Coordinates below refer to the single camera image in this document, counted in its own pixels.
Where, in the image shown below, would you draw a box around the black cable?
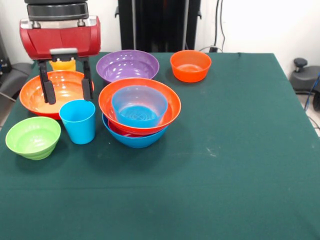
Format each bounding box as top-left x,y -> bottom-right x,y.
213,0 -> 227,52

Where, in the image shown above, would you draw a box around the purple bowl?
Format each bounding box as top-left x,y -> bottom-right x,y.
95,49 -> 160,85

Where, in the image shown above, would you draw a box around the small blue bowl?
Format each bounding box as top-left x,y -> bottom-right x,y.
111,85 -> 169,128

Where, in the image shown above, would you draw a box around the large orange bowl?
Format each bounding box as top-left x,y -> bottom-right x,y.
98,77 -> 182,136
19,70 -> 95,120

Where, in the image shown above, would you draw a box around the dark green tablecloth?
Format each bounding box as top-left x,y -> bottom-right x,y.
0,51 -> 320,240

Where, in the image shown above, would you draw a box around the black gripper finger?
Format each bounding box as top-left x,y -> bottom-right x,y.
81,58 -> 94,102
37,59 -> 56,105

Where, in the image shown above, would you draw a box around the green bowl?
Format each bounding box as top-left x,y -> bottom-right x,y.
5,116 -> 62,161

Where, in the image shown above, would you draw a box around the orange cup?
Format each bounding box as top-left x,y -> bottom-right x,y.
51,63 -> 77,72

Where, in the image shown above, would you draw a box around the small orange bowl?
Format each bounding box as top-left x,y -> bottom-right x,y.
170,49 -> 212,83

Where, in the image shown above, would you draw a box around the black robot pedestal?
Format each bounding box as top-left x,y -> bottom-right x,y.
114,0 -> 202,53

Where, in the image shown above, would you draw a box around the blue cable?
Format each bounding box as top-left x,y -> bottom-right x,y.
303,72 -> 320,112

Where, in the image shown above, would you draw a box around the pink bowl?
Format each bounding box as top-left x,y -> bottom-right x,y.
107,119 -> 151,138

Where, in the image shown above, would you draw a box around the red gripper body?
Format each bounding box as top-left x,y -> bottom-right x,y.
19,16 -> 102,61

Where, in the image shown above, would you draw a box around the blue cup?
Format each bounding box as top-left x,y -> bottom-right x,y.
59,99 -> 96,145

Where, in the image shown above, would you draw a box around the large blue bowl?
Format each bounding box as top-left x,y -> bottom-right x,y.
101,112 -> 169,149

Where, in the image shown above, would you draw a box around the yellow cup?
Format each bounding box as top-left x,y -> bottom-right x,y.
49,57 -> 77,68

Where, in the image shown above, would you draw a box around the grey pedestal foot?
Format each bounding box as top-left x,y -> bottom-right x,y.
289,57 -> 320,92
0,62 -> 33,101

